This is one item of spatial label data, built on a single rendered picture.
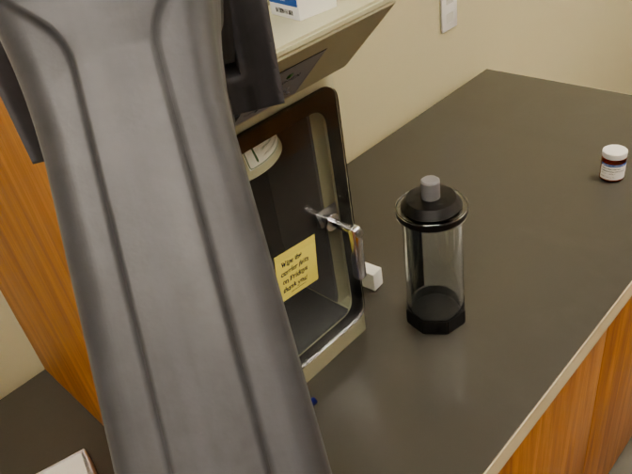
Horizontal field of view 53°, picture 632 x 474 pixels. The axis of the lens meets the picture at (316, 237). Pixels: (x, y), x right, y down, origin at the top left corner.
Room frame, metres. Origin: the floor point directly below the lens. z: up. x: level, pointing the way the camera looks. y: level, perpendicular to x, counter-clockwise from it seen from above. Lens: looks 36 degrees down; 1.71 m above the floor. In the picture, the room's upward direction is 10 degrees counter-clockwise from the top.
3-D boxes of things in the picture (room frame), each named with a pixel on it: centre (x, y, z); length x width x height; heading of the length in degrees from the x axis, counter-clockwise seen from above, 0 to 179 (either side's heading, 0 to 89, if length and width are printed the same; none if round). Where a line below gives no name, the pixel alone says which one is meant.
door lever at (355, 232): (0.72, -0.04, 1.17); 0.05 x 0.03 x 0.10; 41
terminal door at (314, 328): (0.67, 0.06, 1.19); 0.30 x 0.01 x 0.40; 131
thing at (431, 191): (0.79, -0.18, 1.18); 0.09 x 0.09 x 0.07
